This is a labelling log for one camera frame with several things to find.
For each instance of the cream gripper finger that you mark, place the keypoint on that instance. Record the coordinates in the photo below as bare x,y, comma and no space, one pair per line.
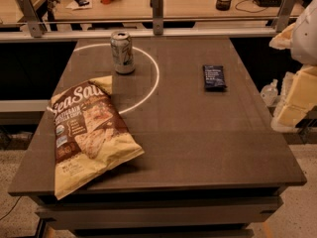
298,97

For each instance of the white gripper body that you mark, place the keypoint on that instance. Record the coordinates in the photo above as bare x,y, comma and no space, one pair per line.
306,37

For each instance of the dark blue rxbar wrapper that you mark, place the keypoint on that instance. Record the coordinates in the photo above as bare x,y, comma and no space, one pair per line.
214,78

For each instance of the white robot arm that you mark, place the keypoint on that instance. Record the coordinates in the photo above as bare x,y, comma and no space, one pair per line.
301,38

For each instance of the brown sea salt chip bag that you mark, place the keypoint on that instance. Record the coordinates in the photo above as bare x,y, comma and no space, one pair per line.
91,138

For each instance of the clear sanitizer bottle left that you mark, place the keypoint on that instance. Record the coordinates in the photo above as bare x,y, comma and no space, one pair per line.
269,92

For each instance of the black mesh cup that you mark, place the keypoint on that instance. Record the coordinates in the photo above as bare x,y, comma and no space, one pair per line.
223,5

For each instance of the silver soda can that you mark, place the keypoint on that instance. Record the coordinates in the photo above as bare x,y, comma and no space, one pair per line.
122,52

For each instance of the right metal bracket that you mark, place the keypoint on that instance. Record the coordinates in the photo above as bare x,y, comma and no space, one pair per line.
280,22

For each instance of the metal bracket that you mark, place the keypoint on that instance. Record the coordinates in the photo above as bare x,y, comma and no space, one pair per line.
157,6
280,22
35,26

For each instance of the middle metal bracket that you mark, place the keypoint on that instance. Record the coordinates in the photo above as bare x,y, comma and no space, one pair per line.
157,6

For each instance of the left metal bracket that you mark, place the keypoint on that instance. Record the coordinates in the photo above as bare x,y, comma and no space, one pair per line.
35,26

